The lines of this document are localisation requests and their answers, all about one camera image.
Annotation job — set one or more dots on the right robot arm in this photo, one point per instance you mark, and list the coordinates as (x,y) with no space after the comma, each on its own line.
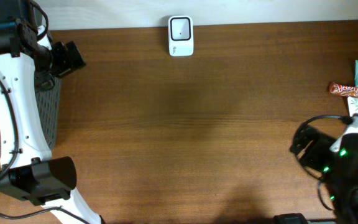
(333,162)

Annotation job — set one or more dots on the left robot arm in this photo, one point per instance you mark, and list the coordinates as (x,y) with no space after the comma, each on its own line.
(30,62)

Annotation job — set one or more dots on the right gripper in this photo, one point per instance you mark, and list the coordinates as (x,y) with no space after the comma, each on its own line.
(307,144)

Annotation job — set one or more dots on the orange red snack bar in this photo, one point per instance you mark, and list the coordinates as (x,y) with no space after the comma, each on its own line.
(342,90)

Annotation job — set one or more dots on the grey plastic mesh basket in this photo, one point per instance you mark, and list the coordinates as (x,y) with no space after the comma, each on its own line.
(47,112)

